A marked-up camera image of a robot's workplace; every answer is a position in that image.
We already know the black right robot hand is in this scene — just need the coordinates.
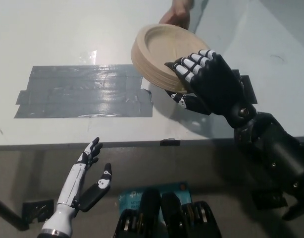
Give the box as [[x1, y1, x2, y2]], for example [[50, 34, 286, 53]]
[[164, 49, 257, 129]]

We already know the teal router box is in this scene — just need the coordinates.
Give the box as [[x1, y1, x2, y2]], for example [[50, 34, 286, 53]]
[[118, 182, 192, 224]]

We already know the black metal bar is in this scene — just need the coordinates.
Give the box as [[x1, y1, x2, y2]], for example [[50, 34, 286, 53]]
[[0, 195, 30, 233]]

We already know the black tape patch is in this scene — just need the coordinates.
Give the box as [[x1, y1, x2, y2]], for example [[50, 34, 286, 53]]
[[230, 69, 258, 105]]

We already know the bare person hand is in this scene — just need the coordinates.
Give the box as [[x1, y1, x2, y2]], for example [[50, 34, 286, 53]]
[[158, 0, 196, 31]]

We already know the beige paper plate stack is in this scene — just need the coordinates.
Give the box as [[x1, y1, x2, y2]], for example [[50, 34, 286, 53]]
[[130, 24, 212, 94]]

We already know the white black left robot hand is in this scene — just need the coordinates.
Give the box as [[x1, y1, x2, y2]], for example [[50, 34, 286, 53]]
[[56, 136, 113, 213]]

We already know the grey duct tape patch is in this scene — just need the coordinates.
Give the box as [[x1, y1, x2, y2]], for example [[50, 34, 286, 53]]
[[14, 64, 153, 119]]

